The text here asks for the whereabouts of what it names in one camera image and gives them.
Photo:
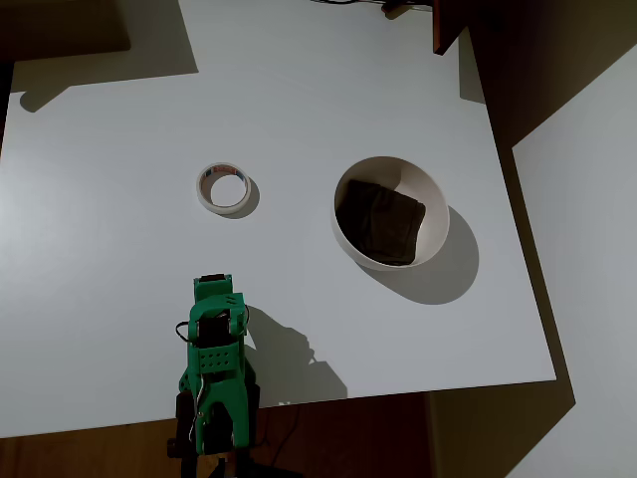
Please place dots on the cream masking tape roll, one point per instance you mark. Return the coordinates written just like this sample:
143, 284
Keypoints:
202, 189

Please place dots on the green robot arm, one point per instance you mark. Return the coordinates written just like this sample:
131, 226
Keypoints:
219, 358

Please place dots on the black pole clamp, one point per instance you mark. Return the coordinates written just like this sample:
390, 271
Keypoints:
184, 413

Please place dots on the dark folded cloth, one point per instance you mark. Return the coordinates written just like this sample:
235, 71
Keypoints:
378, 219

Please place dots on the cream round bowl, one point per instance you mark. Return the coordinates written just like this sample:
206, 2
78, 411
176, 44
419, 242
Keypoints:
433, 199

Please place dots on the dark flat board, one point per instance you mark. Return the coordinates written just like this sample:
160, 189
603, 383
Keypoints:
60, 25

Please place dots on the brown wooden cabinet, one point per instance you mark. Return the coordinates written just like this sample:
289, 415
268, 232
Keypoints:
440, 25

